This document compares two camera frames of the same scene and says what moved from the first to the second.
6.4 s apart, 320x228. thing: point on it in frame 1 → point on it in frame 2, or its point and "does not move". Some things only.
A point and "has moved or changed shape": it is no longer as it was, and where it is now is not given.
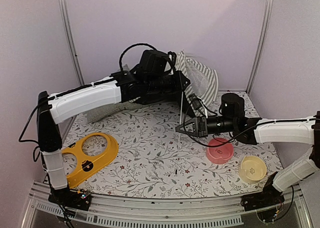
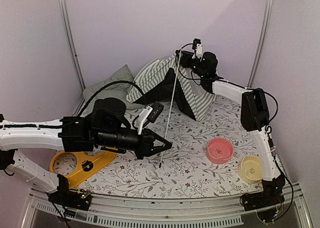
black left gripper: [181, 84] → [148, 138]
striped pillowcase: [204, 81] has moved or changed shape
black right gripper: [195, 124] → [186, 58]
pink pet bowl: [221, 154] does not move
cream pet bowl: [252, 169] does not move
